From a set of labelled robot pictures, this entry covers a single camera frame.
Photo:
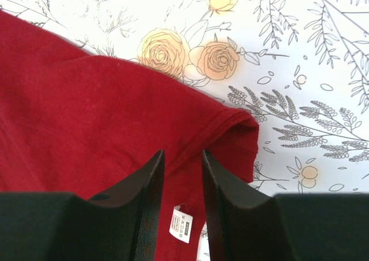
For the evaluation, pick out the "red t shirt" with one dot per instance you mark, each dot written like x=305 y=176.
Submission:
x=76 y=122

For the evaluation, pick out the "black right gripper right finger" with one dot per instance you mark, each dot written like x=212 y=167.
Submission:
x=245 y=224

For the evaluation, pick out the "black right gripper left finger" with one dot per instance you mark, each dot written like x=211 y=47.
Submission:
x=119 y=223

